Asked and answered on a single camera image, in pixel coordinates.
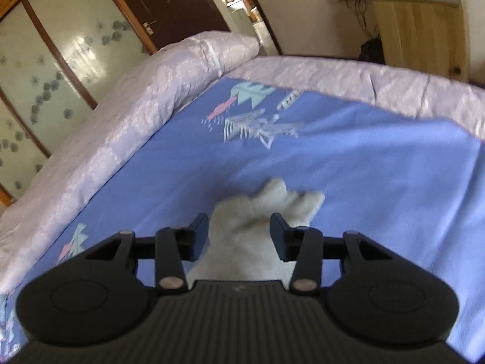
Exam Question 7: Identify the open doorway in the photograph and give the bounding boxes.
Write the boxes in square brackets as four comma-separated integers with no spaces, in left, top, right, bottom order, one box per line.
[202,0,282,56]

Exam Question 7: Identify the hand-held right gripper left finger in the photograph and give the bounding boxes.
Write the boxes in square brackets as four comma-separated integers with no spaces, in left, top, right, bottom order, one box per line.
[85,213,210,295]

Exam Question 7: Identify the blue printed bed sheet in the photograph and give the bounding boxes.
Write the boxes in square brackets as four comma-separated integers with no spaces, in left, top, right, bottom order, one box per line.
[0,77,485,362]

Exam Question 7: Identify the grey sock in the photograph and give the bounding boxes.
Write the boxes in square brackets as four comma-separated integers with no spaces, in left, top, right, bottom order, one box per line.
[187,177,326,292]

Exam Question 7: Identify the light wooden cabinet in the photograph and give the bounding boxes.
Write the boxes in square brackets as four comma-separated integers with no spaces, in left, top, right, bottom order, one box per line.
[369,0,471,83]

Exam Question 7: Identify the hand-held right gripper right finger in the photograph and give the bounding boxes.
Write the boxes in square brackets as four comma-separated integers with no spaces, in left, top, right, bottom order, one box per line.
[270,212,398,295]

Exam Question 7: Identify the dark vase with twigs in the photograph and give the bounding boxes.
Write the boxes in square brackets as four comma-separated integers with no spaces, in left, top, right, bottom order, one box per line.
[342,0,386,65]

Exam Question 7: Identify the white quilted bed cover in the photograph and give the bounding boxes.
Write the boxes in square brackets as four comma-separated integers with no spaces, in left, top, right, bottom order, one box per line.
[0,30,485,291]

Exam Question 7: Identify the dark brown wooden door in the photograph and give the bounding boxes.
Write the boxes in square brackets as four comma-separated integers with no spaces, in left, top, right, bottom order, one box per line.
[103,0,231,53]

